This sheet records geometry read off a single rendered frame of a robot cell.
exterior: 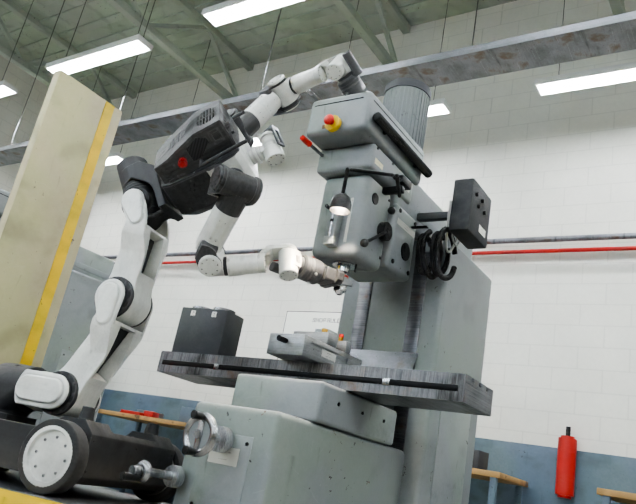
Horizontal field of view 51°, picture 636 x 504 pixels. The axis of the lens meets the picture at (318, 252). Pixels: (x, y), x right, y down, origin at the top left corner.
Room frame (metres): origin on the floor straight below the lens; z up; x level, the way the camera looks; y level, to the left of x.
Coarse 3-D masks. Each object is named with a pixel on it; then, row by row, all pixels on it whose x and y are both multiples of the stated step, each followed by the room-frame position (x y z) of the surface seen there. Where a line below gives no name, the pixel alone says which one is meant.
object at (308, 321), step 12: (288, 312) 7.72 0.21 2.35; (300, 312) 7.62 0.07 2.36; (312, 312) 7.52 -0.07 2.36; (324, 312) 7.42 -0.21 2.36; (336, 312) 7.33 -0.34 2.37; (288, 324) 7.70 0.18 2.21; (300, 324) 7.60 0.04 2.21; (312, 324) 7.50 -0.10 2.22; (324, 324) 7.40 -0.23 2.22; (336, 324) 7.31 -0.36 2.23
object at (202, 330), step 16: (192, 320) 2.58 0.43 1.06; (208, 320) 2.54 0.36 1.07; (224, 320) 2.51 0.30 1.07; (240, 320) 2.59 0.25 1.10; (176, 336) 2.61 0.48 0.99; (192, 336) 2.57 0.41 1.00; (208, 336) 2.53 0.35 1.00; (224, 336) 2.52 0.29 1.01; (192, 352) 2.56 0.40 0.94; (208, 352) 2.53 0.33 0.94; (224, 352) 2.54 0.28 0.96
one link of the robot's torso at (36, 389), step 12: (24, 372) 2.25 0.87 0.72; (36, 372) 2.23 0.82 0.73; (48, 372) 2.31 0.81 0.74; (24, 384) 2.23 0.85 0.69; (36, 384) 2.22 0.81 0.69; (48, 384) 2.20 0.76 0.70; (60, 384) 2.18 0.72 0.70; (24, 396) 2.23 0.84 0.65; (36, 396) 2.21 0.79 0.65; (48, 396) 2.19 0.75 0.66; (60, 396) 2.18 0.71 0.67; (36, 408) 2.30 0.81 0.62; (48, 408) 2.20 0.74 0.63; (96, 408) 2.34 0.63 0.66
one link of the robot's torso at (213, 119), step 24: (192, 120) 2.05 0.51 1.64; (216, 120) 1.93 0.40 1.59; (168, 144) 2.10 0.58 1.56; (192, 144) 1.98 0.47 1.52; (216, 144) 1.99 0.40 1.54; (240, 144) 1.95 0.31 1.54; (168, 168) 2.04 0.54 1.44; (192, 168) 2.05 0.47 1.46; (240, 168) 2.03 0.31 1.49; (168, 192) 2.12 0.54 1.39; (192, 192) 2.10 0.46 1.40
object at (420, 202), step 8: (416, 192) 2.42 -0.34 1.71; (424, 192) 2.48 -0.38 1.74; (392, 200) 2.31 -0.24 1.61; (400, 200) 2.33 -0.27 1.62; (416, 200) 2.43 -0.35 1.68; (424, 200) 2.49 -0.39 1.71; (432, 200) 2.55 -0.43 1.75; (408, 208) 2.39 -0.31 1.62; (416, 208) 2.44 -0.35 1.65; (424, 208) 2.50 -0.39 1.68; (432, 208) 2.55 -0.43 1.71; (440, 208) 2.62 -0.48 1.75; (416, 216) 2.45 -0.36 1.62; (424, 224) 2.51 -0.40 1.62; (432, 224) 2.56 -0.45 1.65; (440, 224) 2.63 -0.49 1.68; (416, 232) 2.48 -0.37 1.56; (424, 232) 2.52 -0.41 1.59; (464, 248) 2.86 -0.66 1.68
